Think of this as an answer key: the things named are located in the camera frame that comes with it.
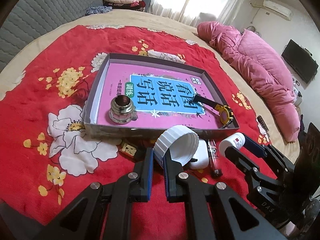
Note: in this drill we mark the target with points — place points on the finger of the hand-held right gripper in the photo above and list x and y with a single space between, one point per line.
255 145
240 160

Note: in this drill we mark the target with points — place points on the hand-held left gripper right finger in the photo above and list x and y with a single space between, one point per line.
167 180

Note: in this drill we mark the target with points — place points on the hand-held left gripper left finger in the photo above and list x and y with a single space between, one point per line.
149 170

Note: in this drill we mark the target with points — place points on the white pill bottle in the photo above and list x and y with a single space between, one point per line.
232 142

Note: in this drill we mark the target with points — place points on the red and black lighter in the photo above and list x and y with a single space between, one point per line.
214 157

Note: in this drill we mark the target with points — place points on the black binder clip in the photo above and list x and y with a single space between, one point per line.
128 150

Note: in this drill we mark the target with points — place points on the white earbuds case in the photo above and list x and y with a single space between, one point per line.
201 156

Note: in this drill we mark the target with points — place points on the white jar lid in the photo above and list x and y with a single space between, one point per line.
172 137

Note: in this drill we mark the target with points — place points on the yellow and black watch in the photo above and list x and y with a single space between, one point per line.
225 115

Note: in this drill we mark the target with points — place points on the grey cardboard box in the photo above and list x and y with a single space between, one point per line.
105 130

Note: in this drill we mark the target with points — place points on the silver metal fitting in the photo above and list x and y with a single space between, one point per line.
122 111

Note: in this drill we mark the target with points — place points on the pink quilted jacket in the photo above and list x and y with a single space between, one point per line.
250 67

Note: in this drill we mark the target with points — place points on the black television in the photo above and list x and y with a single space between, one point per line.
300 62

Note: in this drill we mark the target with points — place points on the pink and blue book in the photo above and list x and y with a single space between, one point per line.
120 75

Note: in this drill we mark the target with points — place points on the white air conditioner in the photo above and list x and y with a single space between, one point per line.
277 8

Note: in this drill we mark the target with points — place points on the red floral blanket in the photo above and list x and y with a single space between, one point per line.
37 85

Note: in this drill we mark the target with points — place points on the beige bed sheet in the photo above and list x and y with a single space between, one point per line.
162 20

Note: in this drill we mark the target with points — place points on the dark red patterned garment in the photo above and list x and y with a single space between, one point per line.
139 5

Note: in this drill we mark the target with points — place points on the blue knitted cloth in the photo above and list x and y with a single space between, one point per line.
98 10

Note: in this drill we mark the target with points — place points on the pink folded garment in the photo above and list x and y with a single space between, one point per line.
120 1

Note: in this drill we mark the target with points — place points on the grey quilted headboard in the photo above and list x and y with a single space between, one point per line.
50 12

